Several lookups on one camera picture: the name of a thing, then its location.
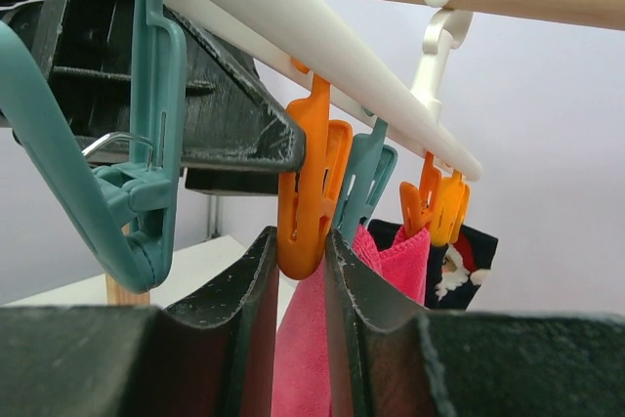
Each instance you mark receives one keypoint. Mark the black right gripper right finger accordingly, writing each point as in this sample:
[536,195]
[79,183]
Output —
[388,356]

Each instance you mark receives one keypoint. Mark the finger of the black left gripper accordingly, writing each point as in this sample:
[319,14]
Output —
[237,137]

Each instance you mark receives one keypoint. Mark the teal end clothes peg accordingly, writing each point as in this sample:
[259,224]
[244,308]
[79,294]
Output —
[120,192]

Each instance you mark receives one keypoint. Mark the white clip hanger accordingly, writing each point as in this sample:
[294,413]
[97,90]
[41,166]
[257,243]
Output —
[279,31]

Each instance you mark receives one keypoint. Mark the orange clothes peg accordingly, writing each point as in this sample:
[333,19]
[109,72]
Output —
[450,211]
[307,200]
[418,204]

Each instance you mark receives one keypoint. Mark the pink towel sock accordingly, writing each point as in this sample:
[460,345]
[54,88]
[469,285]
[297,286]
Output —
[301,377]

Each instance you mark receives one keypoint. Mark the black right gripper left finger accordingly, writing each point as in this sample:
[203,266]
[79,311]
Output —
[208,354]

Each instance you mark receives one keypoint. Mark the black christmas sock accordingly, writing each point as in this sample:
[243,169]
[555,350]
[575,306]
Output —
[443,277]

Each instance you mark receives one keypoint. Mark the teal middle clothes peg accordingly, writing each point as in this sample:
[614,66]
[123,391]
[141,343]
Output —
[370,166]

